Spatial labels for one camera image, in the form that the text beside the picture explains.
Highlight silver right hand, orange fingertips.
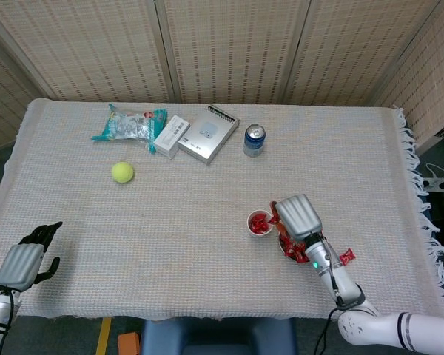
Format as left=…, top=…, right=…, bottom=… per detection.
left=269, top=193, right=323, bottom=241

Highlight grey spiral notebook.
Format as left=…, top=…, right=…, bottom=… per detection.
left=177, top=104, right=241, bottom=166

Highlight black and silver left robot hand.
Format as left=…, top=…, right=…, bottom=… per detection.
left=0, top=220, right=64, bottom=292

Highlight blue drink can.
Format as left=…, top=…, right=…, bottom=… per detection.
left=243, top=124, right=266, bottom=158

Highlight round metal bowl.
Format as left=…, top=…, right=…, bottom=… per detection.
left=278, top=231, right=312, bottom=264

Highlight yellow tennis ball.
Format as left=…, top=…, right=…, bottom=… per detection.
left=111, top=160, right=135, bottom=185

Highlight orange block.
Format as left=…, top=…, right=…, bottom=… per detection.
left=118, top=331, right=141, bottom=355

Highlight red chopped food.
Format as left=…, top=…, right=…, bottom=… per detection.
left=249, top=213, right=271, bottom=234

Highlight small white cardboard box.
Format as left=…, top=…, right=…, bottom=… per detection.
left=153, top=114, right=191, bottom=160

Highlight beige woven fringed tablecloth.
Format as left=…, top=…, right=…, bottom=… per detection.
left=0, top=97, right=444, bottom=326

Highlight teal and silver snack bag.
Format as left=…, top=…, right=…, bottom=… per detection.
left=91, top=102, right=168, bottom=155

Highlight white clamp with cable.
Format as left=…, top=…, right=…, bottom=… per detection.
left=421, top=162, right=444, bottom=192

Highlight red candy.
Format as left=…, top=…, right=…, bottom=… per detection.
left=338, top=248, right=357, bottom=266
left=268, top=200, right=282, bottom=226

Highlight woven bamboo screen panel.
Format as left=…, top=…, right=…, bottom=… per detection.
left=284, top=0, right=441, bottom=108
left=155, top=0, right=312, bottom=106
left=373, top=0, right=444, bottom=155
left=0, top=0, right=175, bottom=104
left=0, top=21, right=36, bottom=152

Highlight white paper cup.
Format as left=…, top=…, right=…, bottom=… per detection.
left=246, top=209, right=275, bottom=239

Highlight metal bowl of red candies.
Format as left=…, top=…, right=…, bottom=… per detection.
left=280, top=232, right=308, bottom=264

